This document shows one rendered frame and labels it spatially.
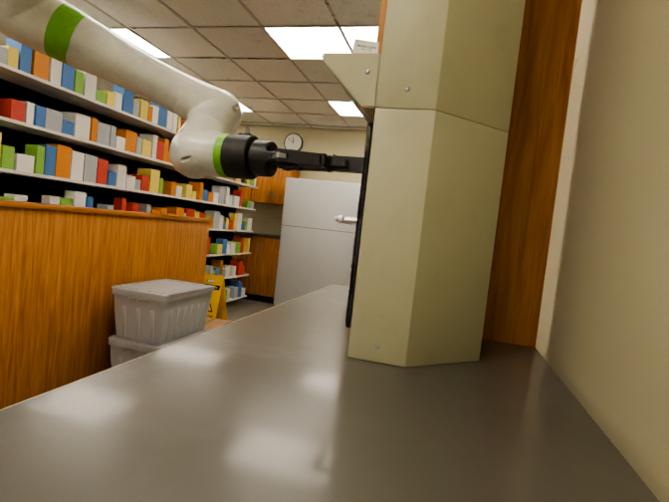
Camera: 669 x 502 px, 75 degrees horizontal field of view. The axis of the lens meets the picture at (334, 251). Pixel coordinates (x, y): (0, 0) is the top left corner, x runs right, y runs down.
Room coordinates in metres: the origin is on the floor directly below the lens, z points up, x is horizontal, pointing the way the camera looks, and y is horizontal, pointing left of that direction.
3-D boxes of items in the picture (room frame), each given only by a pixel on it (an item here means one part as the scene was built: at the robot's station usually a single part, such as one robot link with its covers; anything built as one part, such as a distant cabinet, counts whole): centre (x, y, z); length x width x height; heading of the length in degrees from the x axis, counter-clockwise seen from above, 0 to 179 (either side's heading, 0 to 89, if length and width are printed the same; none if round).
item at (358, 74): (0.99, -0.03, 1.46); 0.32 x 0.11 x 0.10; 166
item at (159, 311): (3.00, 1.12, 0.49); 0.60 x 0.42 x 0.33; 166
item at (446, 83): (0.95, -0.21, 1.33); 0.32 x 0.25 x 0.77; 166
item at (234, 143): (0.94, 0.21, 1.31); 0.09 x 0.06 x 0.12; 165
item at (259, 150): (0.92, 0.14, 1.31); 0.09 x 0.08 x 0.07; 75
